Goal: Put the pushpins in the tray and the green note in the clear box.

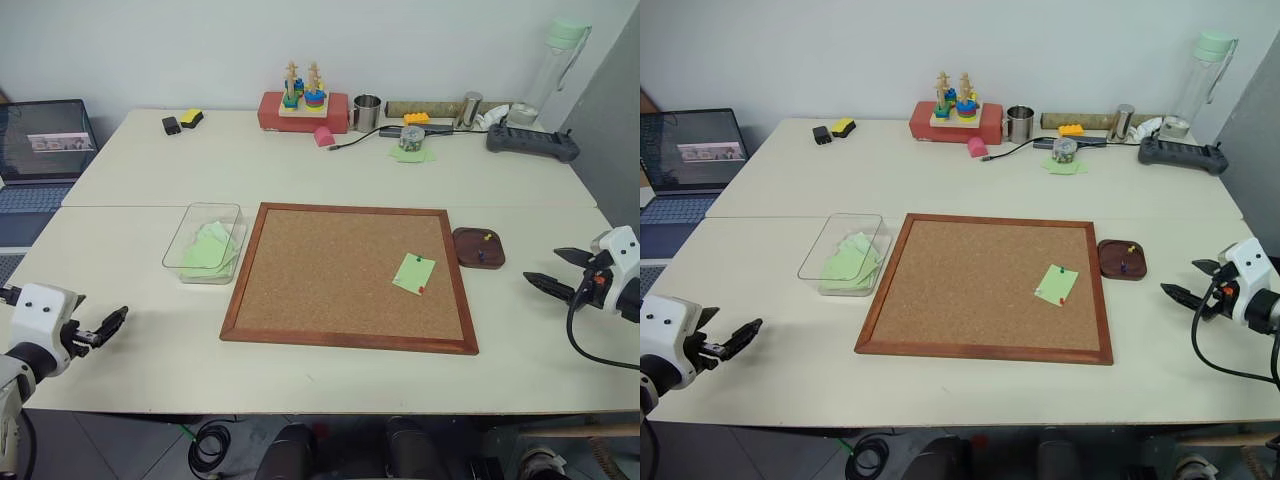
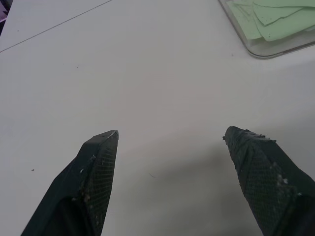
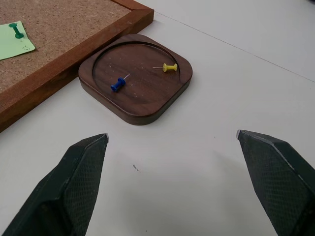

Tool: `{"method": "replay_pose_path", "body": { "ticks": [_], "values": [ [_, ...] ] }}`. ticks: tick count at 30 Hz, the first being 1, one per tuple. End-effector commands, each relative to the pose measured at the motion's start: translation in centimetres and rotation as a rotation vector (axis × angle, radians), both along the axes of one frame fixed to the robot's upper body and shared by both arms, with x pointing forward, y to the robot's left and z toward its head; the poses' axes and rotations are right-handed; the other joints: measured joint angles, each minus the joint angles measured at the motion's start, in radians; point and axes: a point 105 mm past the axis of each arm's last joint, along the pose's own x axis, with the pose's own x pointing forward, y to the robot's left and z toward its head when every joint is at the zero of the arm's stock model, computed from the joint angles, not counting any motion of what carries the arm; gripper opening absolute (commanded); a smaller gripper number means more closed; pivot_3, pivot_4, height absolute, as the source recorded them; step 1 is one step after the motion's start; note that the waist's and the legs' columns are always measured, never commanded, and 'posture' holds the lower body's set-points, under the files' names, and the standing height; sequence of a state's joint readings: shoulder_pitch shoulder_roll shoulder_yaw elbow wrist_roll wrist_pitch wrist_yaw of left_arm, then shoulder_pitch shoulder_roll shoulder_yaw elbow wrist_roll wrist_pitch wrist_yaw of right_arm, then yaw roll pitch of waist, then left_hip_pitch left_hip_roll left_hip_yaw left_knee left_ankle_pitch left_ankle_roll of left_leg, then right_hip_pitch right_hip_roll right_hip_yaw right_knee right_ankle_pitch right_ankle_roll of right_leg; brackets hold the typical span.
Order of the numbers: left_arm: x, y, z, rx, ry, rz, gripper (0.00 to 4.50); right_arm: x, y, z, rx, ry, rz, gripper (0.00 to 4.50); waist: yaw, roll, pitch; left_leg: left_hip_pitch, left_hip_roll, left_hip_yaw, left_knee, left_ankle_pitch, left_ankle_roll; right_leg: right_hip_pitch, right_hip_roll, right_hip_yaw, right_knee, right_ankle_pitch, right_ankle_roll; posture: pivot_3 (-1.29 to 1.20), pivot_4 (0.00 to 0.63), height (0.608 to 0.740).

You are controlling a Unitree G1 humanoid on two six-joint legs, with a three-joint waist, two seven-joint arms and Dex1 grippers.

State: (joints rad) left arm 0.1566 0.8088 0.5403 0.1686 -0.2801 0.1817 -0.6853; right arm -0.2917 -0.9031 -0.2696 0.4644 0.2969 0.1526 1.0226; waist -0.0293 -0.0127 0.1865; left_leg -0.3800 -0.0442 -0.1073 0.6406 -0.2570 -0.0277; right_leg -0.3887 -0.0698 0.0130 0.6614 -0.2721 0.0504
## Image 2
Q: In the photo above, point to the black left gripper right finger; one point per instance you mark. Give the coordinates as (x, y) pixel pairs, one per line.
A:
(265, 182)

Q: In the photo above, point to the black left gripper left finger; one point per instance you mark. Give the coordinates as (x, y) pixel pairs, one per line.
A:
(81, 186)

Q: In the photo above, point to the clear plastic tray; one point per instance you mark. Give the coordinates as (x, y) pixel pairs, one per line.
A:
(270, 49)

